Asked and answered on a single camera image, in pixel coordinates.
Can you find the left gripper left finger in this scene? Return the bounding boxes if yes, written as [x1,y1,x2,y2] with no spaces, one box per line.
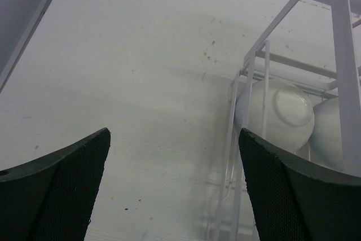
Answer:
[1,128,111,240]

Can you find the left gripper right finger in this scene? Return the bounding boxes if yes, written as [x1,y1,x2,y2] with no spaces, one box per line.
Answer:
[239,128,360,240]

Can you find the white bowl right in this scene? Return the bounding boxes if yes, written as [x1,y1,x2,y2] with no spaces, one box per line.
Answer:
[309,98,344,172]

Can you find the white bowl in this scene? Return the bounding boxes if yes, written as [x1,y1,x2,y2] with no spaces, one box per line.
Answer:
[309,98,344,172]
[234,78,314,153]

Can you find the white bowl middle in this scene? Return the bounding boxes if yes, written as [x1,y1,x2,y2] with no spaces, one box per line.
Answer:
[234,78,314,153]

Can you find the white wire dish rack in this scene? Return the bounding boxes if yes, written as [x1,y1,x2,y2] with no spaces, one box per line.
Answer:
[206,0,360,240]

